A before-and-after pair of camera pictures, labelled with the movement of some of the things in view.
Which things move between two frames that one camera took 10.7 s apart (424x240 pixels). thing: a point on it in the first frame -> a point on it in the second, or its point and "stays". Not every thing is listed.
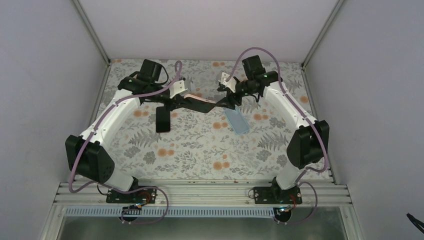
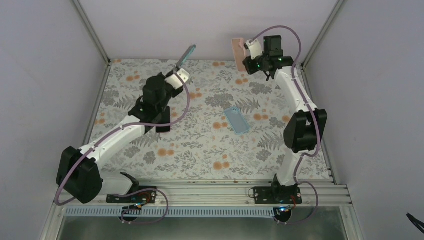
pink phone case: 194,96 -> 239,48
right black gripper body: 231,96 -> 253,69
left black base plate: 143,196 stays
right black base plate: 276,195 stays
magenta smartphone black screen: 163,120 stays
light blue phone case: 236,120 stays
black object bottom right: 416,222 stays
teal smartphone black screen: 199,106 -> 186,56
